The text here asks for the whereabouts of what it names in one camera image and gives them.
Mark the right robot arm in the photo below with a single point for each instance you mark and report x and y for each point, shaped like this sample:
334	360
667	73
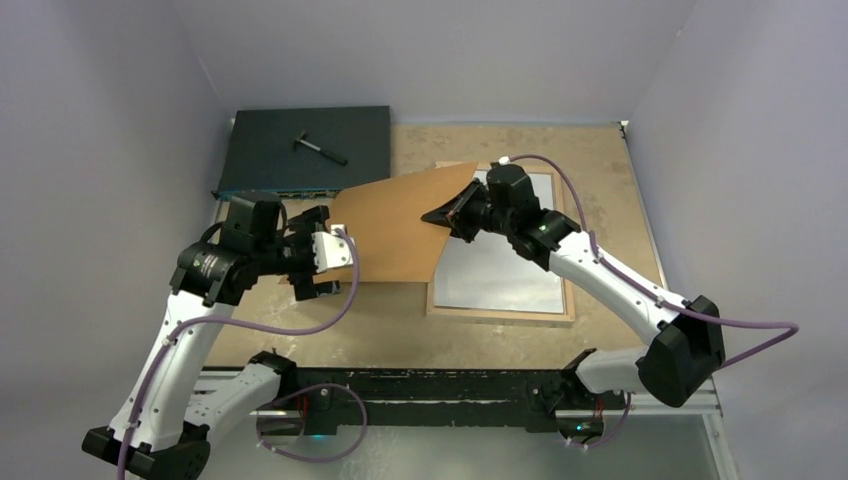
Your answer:
681	350

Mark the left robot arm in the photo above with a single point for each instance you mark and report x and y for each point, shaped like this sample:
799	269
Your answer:
159	433

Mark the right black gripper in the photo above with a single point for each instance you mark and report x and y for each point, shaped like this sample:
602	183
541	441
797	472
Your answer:
450	214

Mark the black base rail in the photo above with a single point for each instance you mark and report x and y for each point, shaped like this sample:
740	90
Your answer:
538	401

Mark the printed photo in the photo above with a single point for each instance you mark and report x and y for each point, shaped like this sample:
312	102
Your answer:
503	272

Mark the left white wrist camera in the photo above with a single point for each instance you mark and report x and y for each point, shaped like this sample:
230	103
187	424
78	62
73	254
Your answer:
331	250

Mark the brown backing board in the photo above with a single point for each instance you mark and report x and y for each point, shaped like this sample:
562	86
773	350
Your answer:
384	219

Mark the small black hammer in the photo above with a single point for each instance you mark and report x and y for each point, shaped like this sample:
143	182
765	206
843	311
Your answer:
301	140

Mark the wooden picture frame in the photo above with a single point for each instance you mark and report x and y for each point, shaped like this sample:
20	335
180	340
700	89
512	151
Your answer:
503	318

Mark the dark network switch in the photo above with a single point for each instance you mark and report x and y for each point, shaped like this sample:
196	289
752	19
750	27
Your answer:
260	155

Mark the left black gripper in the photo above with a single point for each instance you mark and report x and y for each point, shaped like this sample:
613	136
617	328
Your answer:
312	220

